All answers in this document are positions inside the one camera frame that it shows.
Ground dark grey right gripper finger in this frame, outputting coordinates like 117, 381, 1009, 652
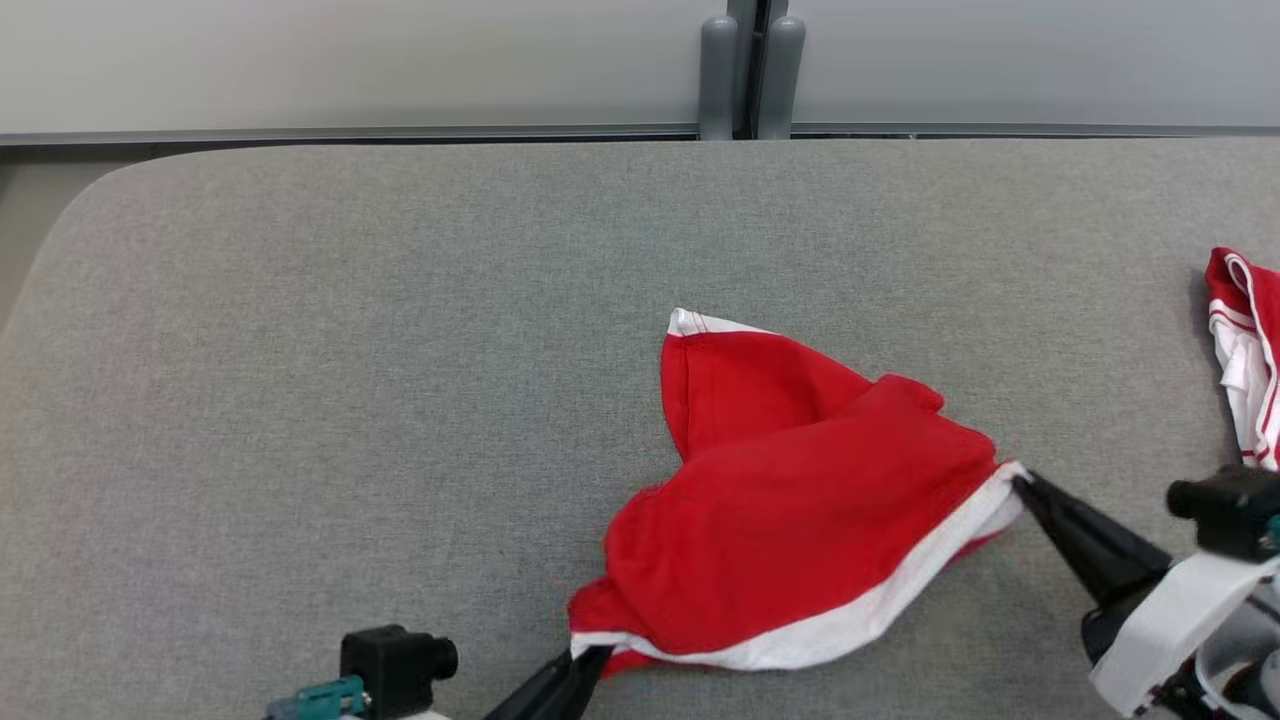
1013, 472, 1171, 587
1013, 478, 1139, 609

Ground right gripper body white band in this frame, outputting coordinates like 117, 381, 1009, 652
1083, 555, 1280, 716

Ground red shorts with white trim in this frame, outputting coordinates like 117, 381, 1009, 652
568, 308, 1031, 679

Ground grey partition base rail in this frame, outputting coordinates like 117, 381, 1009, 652
790, 123, 1280, 139
0, 124, 701, 148

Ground red white lettered jersey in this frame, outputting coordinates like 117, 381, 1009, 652
1203, 247, 1280, 471

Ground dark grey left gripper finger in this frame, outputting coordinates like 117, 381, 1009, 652
485, 648, 599, 720
530, 649, 613, 720

